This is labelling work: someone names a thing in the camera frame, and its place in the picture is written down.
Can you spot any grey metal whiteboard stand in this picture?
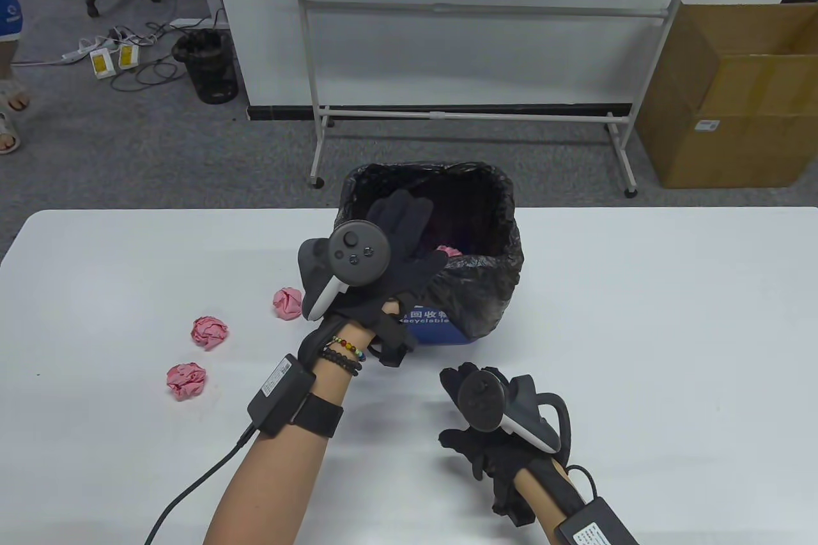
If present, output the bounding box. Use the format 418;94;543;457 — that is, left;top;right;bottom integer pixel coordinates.
294;0;691;197

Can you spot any black plastic bin liner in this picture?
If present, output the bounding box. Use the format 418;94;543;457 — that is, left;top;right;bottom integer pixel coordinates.
339;163;525;338

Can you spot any black wrist strap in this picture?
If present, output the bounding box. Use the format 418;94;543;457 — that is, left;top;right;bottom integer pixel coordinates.
291;392;344;438

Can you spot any white power strip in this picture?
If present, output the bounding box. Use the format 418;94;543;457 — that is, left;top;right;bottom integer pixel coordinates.
63;37;125;65

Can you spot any black sensor cable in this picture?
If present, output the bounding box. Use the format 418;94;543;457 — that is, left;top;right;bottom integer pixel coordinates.
566;465;599;502
146;424;256;545

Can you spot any black bead bracelet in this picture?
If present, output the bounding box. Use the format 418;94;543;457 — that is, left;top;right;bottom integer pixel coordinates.
318;347;363;376

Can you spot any person's left hand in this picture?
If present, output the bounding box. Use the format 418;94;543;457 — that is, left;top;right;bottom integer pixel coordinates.
325;189;449;335

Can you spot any tangle of black cables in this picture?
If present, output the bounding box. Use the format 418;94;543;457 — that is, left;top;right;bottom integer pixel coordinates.
112;8;231;92

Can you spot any person's right hand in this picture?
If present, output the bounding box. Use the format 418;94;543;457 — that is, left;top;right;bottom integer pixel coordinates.
438;363;566;498

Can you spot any blue recycling bin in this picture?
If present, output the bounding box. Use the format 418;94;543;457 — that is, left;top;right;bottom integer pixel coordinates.
401;303;481;346

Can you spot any black and white controller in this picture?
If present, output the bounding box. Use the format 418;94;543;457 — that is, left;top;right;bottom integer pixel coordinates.
458;371;569;464
297;221;390;322

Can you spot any black mesh wastebasket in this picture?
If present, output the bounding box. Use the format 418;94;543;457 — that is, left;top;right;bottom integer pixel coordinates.
173;29;239;104

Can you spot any black wrist sensor box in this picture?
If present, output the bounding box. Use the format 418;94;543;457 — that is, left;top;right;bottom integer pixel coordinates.
247;353;317;438
555;497;640;545

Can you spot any colourful bead bracelet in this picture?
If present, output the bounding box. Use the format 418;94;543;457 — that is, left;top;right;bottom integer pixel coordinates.
331;334;368;362

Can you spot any brown cardboard box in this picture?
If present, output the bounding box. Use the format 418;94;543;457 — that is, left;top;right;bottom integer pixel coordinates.
636;3;818;189

